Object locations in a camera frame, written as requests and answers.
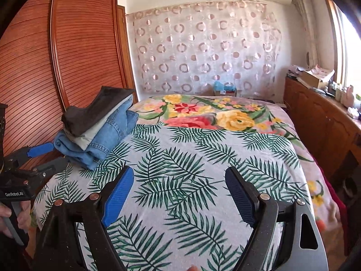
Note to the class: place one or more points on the floral pink blanket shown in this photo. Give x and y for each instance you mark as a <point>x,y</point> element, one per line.
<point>241,114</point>

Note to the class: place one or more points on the circle pattern sheer curtain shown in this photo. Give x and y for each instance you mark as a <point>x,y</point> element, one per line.
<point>186,48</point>

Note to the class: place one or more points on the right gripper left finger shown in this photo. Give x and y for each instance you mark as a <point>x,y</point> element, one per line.
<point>59,247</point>

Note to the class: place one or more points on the blue tissue pack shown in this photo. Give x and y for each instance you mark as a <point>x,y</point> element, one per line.
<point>224,89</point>

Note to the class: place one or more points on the beige folded pants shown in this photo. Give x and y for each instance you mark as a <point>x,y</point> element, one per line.
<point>85,138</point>

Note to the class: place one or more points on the long wooden sideboard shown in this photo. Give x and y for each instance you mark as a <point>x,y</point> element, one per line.
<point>329,134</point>

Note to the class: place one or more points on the window with wooden frame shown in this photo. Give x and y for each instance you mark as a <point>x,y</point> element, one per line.
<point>347,48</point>

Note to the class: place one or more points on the black pants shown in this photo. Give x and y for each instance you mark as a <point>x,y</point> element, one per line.
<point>79,120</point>

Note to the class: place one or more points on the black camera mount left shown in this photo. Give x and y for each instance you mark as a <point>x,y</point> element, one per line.
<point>2,131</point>

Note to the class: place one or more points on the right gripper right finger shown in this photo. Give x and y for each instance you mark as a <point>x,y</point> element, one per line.
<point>301,246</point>

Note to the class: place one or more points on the person's left hand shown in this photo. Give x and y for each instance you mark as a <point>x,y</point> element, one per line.
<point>16,222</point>

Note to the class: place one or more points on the cardboard box on sideboard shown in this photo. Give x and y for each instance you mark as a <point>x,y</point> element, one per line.
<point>316,77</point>

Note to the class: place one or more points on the palm leaf bed sheet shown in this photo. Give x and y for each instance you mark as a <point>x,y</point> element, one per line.
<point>179,212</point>

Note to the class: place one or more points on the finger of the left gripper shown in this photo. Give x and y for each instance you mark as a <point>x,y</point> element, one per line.
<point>24,154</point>
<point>42,174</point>

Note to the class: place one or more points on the blue folded jeans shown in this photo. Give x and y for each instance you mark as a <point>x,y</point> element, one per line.
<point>92,149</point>

